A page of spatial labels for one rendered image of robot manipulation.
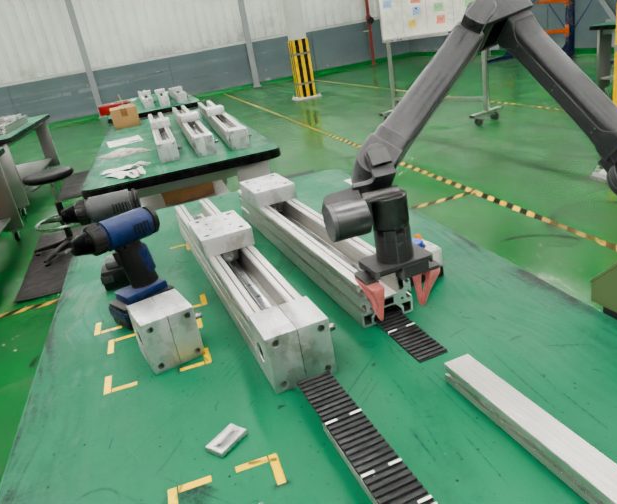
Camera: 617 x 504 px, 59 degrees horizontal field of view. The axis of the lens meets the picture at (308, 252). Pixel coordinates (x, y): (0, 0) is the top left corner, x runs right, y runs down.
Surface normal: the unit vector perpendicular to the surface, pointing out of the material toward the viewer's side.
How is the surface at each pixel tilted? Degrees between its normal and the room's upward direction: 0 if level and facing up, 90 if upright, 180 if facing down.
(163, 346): 90
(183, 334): 90
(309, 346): 90
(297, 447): 0
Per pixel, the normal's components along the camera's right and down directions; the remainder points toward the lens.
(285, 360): 0.37, 0.29
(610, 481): -0.16, -0.91
